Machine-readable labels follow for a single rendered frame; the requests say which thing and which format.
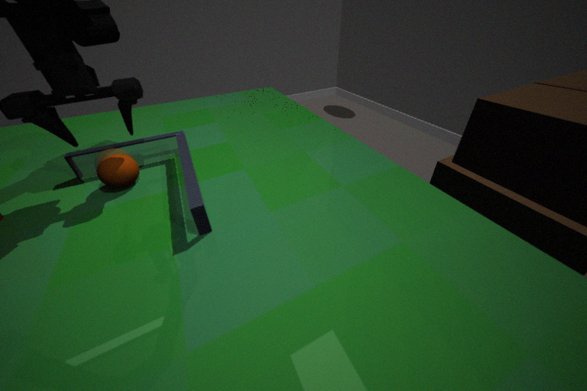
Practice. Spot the brown ball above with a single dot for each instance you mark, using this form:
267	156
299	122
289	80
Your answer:
118	170

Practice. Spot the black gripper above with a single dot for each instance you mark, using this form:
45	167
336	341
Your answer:
67	75

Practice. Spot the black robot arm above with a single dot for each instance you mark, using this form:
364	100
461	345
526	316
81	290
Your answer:
49	26

